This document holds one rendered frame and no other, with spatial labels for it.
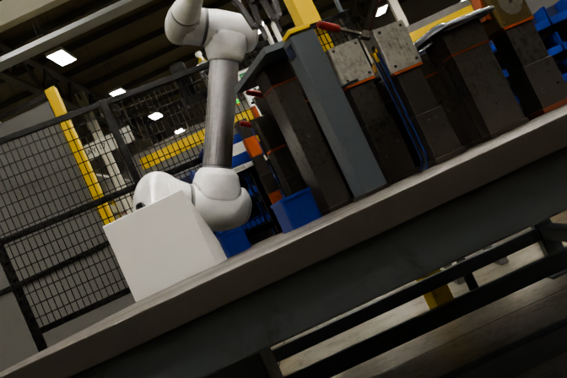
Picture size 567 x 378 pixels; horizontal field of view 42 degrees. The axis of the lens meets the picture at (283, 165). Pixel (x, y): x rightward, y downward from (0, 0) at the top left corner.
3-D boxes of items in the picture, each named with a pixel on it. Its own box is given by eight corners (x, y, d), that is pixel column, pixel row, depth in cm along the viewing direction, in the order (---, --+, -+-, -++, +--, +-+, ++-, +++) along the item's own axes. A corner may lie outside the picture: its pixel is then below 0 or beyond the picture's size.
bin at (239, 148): (278, 148, 321) (266, 121, 322) (213, 176, 313) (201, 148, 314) (271, 155, 337) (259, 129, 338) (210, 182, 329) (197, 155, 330)
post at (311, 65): (391, 186, 185) (315, 27, 188) (365, 197, 182) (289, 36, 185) (379, 191, 192) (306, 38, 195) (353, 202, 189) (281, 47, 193)
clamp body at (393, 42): (467, 152, 181) (402, 18, 184) (429, 170, 177) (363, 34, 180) (453, 158, 188) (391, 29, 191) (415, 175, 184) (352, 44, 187)
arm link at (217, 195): (180, 229, 259) (240, 233, 267) (191, 230, 244) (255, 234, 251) (196, 13, 266) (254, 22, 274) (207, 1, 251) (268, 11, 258)
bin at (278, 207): (324, 215, 206) (310, 186, 207) (293, 229, 203) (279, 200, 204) (311, 220, 217) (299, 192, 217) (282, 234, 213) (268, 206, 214)
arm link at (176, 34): (170, -8, 248) (209, -2, 253) (159, 17, 265) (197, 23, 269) (169, 28, 245) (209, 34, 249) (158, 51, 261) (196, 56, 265)
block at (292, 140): (354, 201, 208) (287, 56, 211) (331, 213, 205) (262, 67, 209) (342, 206, 218) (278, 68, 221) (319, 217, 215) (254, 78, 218)
